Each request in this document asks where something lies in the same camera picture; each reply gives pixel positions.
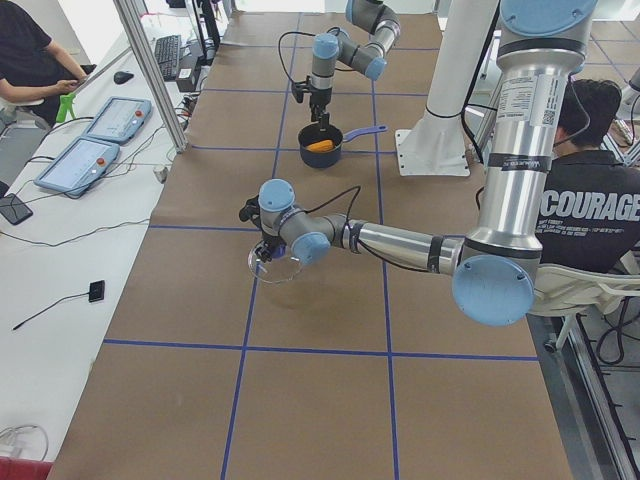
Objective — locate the blue saucepan with handle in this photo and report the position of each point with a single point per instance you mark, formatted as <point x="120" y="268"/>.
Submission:
<point x="310" y="134"/>

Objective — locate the black keyboard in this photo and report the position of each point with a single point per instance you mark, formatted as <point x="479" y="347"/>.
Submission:
<point x="167" y="52"/>

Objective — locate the black computer mouse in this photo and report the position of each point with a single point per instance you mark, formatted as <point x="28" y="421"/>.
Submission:
<point x="121" y="77"/>

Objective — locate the far blue teach pendant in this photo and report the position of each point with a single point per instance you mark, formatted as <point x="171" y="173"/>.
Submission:
<point x="119" y="120"/>

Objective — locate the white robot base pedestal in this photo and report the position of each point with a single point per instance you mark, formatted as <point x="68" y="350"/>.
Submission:
<point x="435" y="146"/>

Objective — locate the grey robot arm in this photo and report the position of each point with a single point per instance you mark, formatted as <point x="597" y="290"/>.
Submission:
<point x="377" y="19"/>
<point x="493" y="266"/>

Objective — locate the aluminium frame post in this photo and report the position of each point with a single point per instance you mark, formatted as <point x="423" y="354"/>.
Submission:
<point x="138" y="41"/>

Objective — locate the glass lid blue knob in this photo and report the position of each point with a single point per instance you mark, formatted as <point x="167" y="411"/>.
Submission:
<point x="277" y="271"/>

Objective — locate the green clamp stand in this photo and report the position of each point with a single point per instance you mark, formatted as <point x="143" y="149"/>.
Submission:
<point x="66" y="108"/>

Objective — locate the person in black shirt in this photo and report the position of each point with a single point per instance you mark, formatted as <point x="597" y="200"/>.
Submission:
<point x="34" y="66"/>

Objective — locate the white plastic chair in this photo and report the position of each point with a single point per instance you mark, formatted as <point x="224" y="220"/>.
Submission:
<point x="565" y="292"/>

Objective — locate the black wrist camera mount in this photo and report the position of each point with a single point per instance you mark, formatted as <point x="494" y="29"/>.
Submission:
<point x="299" y="89"/>
<point x="250" y="212"/>

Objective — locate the yellow corn cob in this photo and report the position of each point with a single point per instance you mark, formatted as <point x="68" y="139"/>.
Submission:
<point x="322" y="146"/>

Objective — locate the blue teach pendant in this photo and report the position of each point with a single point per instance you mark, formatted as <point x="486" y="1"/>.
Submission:
<point x="78" y="166"/>
<point x="119" y="120"/>

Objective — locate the black smartphone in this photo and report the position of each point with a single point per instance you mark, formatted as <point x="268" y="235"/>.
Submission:
<point x="14" y="210"/>

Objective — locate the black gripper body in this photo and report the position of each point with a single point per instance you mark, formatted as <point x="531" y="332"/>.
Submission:
<point x="270" y="245"/>
<point x="318" y="104"/>

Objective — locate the small black sensor pad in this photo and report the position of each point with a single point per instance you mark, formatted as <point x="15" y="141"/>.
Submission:
<point x="96" y="291"/>

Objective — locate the seated person courage jacket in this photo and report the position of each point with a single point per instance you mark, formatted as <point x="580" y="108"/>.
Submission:
<point x="589" y="214"/>

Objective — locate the near blue teach pendant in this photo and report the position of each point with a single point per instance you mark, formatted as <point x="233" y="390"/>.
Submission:
<point x="78" y="166"/>

